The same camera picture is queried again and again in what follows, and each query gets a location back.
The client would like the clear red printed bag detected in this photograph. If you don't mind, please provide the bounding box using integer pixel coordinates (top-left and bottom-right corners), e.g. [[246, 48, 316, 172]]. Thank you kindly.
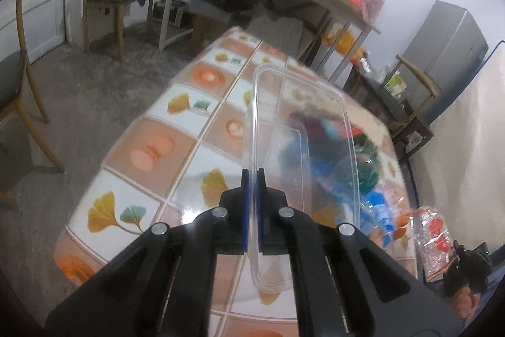
[[411, 206, 457, 281]]

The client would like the person right hand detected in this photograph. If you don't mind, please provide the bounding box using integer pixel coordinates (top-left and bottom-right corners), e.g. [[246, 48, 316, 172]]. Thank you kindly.
[[453, 286, 480, 320]]

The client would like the yellow plastic bag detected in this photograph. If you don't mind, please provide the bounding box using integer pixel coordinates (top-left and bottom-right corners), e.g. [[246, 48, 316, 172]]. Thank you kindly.
[[323, 22, 364, 61]]

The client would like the wooden chair near door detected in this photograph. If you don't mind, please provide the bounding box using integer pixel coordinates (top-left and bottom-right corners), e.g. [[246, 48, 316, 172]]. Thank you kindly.
[[0, 0, 66, 211]]

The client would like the green label plastic bottle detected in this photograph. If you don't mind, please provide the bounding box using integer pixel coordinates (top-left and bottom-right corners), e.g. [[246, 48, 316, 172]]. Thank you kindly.
[[290, 111, 379, 196]]

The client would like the wooden chair right side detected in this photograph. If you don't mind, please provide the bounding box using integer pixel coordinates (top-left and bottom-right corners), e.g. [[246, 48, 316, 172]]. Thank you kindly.
[[342, 54, 443, 148]]

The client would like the white mattress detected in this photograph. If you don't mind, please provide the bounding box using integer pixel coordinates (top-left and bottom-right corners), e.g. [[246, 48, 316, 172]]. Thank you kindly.
[[411, 43, 504, 250]]

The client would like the blue plastic wrapper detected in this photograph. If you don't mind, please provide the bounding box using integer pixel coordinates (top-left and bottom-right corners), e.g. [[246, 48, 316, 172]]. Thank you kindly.
[[312, 155, 395, 247]]

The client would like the clear plastic food container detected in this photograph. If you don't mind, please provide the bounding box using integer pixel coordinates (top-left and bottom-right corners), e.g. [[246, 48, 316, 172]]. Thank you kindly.
[[244, 63, 351, 293]]

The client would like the patterned dining table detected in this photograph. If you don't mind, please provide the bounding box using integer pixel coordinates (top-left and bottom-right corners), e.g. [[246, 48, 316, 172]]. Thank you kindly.
[[53, 25, 419, 337]]

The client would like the grey refrigerator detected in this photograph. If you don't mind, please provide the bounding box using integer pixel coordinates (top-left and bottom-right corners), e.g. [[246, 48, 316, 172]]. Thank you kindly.
[[401, 0, 488, 123]]

